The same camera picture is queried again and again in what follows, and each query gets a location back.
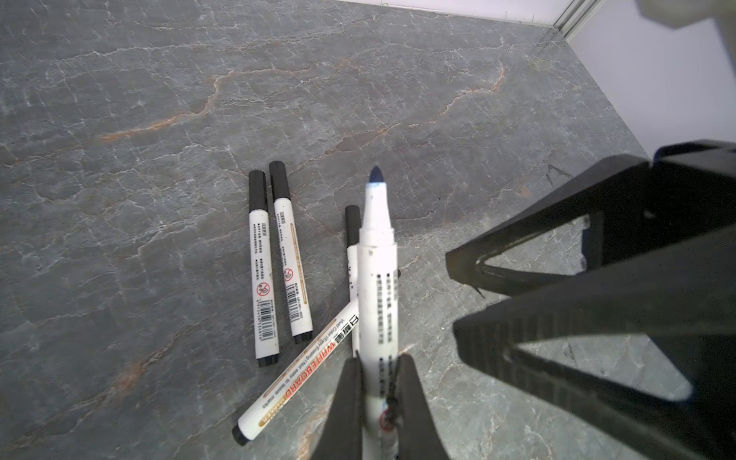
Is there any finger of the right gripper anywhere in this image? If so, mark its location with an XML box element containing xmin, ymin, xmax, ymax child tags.
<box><xmin>453</xmin><ymin>226</ymin><xmax>735</xmax><ymax>459</ymax></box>

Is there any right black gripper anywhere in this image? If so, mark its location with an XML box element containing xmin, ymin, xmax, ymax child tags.
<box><xmin>446</xmin><ymin>140</ymin><xmax>735</xmax><ymax>296</ymax></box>

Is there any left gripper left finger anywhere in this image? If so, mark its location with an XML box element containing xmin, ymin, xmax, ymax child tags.
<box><xmin>312</xmin><ymin>358</ymin><xmax>363</xmax><ymax>460</ymax></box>

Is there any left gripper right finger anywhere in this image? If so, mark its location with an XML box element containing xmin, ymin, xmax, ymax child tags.
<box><xmin>395</xmin><ymin>354</ymin><xmax>449</xmax><ymax>460</ymax></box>

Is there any white marker pen blue tip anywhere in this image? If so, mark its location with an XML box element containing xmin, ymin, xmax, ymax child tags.
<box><xmin>358</xmin><ymin>167</ymin><xmax>399</xmax><ymax>459</ymax></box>

